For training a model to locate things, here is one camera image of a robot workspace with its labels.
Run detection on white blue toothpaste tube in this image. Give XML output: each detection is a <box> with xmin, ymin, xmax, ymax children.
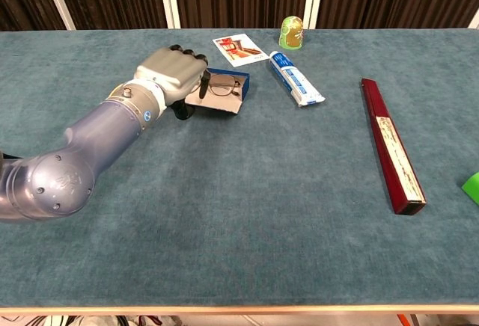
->
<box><xmin>269</xmin><ymin>50</ymin><xmax>326</xmax><ymax>108</ymax></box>

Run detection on teal table cloth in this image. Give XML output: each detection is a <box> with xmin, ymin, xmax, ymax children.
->
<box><xmin>0</xmin><ymin>28</ymin><xmax>479</xmax><ymax>308</ymax></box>

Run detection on blue glasses case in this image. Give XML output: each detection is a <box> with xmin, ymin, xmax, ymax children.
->
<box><xmin>185</xmin><ymin>67</ymin><xmax>251</xmax><ymax>117</ymax></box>

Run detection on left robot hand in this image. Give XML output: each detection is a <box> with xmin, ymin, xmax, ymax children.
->
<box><xmin>133</xmin><ymin>44</ymin><xmax>211</xmax><ymax>121</ymax></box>

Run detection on thin-framed eyeglasses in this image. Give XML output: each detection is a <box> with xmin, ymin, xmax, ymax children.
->
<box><xmin>192</xmin><ymin>73</ymin><xmax>242</xmax><ymax>98</ymax></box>

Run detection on dark red long box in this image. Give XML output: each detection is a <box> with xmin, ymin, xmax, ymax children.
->
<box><xmin>361</xmin><ymin>78</ymin><xmax>427</xmax><ymax>216</ymax></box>

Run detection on green building block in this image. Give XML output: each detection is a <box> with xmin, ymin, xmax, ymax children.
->
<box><xmin>461</xmin><ymin>171</ymin><xmax>479</xmax><ymax>206</ymax></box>

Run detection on photo card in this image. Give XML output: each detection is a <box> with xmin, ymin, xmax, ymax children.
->
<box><xmin>212</xmin><ymin>33</ymin><xmax>269</xmax><ymax>68</ymax></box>

